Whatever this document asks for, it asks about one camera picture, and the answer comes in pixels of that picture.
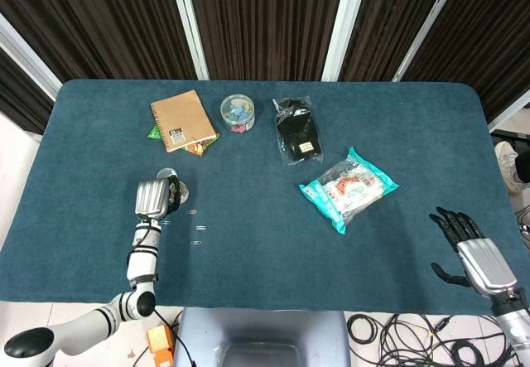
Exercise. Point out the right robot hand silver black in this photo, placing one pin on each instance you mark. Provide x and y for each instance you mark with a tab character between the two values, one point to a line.
486	263

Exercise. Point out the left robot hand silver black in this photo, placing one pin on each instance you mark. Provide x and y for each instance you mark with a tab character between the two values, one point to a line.
152	199

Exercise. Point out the teal white snack bag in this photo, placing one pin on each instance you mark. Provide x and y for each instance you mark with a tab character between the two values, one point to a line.
348	191

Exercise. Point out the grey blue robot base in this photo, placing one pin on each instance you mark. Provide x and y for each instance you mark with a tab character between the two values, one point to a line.
265	334

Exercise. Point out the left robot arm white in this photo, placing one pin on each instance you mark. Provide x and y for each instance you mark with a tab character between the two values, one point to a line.
141	263

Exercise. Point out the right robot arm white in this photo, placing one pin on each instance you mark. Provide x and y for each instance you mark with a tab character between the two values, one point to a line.
515	325

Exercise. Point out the clear plastic dome lid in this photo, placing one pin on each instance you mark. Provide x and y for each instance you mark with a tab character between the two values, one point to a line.
166	172

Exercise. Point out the small clear jar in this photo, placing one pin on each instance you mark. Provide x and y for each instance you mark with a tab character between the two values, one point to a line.
185	194

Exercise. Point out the clear round container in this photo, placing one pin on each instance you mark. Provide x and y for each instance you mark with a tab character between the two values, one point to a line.
237	112

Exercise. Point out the green snack packet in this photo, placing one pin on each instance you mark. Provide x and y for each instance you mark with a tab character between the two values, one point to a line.
154	133

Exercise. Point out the orange snack packet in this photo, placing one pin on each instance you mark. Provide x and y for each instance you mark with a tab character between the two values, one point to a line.
198	146

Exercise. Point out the kraft spiral notebook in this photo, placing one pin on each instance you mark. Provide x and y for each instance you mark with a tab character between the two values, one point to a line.
182	120

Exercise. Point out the white sneaker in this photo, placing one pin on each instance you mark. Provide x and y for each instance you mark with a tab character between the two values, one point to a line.
507	164

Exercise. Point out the blue felt table cloth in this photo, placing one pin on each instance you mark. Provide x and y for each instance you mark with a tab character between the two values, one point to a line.
265	267

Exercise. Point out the orange box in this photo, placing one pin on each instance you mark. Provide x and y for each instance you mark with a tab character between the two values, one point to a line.
159	339

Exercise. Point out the black socks in plastic bag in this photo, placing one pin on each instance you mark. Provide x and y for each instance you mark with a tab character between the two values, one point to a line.
298	133

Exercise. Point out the dark brown pleated curtain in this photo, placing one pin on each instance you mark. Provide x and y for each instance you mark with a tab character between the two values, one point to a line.
20	98
265	23
95	19
488	40
389	19

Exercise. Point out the white partition frame post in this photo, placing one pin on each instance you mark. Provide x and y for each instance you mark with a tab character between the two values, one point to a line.
426	27
344	23
188	23
29	60
511	114

